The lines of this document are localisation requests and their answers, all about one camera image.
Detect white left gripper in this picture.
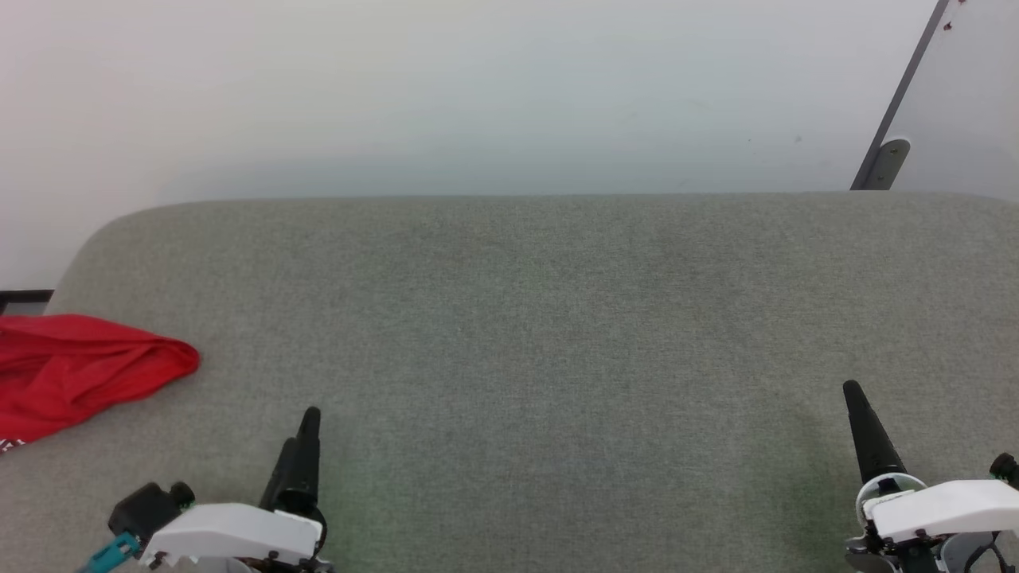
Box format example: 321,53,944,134
139,407,335,573

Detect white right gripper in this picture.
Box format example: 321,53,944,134
842,380,1019,573

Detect red jersey white sleeves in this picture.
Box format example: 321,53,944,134
0,314,201,456

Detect black baseboard strip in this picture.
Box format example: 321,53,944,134
0,290,56,316

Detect grey metal bracket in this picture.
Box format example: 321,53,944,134
864,138,912,191

